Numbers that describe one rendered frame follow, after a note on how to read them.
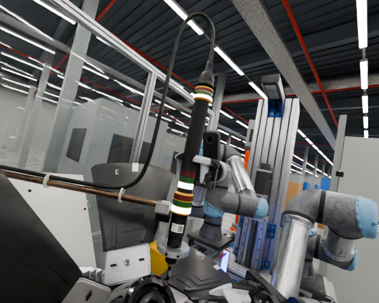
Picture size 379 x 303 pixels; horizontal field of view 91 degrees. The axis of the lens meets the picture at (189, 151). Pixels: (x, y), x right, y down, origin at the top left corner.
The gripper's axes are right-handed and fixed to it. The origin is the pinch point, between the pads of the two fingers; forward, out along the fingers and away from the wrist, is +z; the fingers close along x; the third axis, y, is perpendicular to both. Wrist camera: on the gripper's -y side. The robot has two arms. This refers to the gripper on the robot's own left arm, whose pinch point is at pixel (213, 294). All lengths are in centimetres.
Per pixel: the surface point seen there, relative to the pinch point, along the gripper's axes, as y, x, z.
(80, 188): 1.8, -19.9, 34.0
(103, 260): -63, 41, 47
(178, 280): -1.4, -1.0, 8.6
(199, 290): 0.7, -1.0, 3.6
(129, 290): 14.2, -9.7, 17.6
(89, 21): -47, -81, 68
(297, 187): -655, 45, -446
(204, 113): 1.0, -41.3, 10.7
